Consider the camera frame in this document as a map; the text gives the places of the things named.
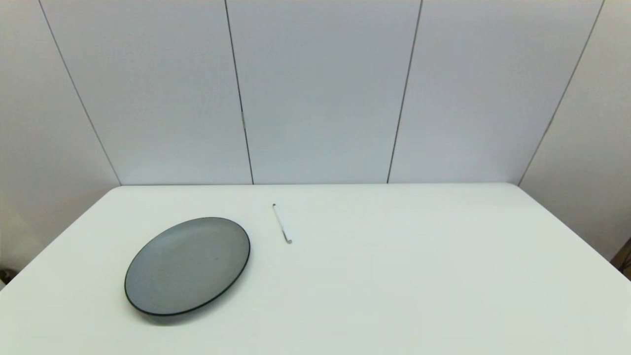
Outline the white pen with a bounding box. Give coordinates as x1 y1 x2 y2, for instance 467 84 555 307
272 203 293 245

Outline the gray round plate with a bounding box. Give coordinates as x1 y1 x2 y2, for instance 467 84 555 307
124 216 251 317

